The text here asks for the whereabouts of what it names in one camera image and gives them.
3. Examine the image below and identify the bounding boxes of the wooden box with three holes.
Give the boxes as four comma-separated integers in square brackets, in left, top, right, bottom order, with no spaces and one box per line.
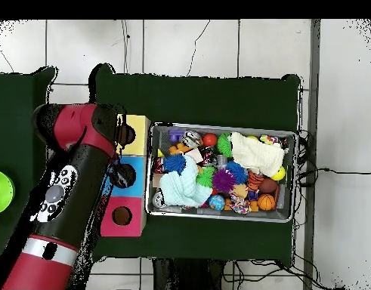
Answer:
[99,113,152,238]

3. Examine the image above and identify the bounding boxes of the clear mesh bin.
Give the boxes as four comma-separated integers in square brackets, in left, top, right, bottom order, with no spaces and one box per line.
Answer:
[147,122,298,224]

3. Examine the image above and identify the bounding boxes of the blue spiky ball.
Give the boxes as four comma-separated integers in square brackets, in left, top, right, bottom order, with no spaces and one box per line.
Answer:
[226,160,252,186]
[163,153,187,176]

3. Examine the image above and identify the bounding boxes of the crushed silver can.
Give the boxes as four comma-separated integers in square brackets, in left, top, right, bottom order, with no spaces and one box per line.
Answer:
[181,131,203,150]

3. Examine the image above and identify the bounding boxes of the mint green cloth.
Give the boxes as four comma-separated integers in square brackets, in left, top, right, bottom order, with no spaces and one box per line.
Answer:
[159,155,214,207]

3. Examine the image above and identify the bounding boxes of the green spiky ball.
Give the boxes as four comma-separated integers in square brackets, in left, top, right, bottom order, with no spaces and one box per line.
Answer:
[195,166,216,188]
[215,132,234,159]

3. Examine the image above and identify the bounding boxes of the orange red ball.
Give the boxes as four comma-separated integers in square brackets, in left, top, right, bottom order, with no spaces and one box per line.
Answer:
[202,132,218,148]

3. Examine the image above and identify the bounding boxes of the purple spiky ball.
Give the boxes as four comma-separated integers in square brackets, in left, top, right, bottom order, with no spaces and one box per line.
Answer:
[212,168,237,193]

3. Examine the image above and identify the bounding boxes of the dark green table cloth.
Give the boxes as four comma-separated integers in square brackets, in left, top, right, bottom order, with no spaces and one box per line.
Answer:
[88,63,302,264]
[0,66,59,262]

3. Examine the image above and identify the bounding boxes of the cream yellow cloth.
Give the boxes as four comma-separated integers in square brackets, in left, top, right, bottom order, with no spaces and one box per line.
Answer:
[229,131,288,177]

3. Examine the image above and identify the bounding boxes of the tiger striped toy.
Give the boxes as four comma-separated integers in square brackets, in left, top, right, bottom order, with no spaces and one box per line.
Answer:
[247,171,266,192]

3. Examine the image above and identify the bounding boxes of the orange mini basketball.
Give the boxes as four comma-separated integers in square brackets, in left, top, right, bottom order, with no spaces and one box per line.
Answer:
[258,193,277,212]

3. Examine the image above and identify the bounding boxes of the bright green bowl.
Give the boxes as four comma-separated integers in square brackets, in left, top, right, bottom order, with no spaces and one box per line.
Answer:
[0,168,16,216]

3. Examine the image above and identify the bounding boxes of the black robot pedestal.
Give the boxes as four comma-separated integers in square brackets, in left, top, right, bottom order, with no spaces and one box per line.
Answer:
[150,258,227,290]

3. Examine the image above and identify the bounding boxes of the black cable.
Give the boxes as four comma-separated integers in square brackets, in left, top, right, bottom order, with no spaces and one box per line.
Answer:
[298,165,371,181]

